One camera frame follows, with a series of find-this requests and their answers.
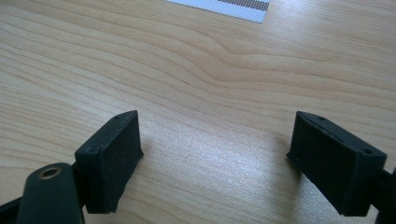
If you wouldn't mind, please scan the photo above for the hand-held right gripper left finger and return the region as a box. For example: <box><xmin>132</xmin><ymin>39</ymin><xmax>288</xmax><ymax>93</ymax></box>
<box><xmin>74</xmin><ymin>109</ymin><xmax>145</xmax><ymax>215</ymax></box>

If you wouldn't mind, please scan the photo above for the white and grey woven mat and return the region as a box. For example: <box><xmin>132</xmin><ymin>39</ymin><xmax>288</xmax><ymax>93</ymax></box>
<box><xmin>162</xmin><ymin>0</ymin><xmax>271</xmax><ymax>24</ymax></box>

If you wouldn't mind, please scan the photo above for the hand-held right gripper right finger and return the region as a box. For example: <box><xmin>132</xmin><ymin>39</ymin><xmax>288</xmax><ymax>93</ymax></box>
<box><xmin>286</xmin><ymin>110</ymin><xmax>389</xmax><ymax>217</ymax></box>

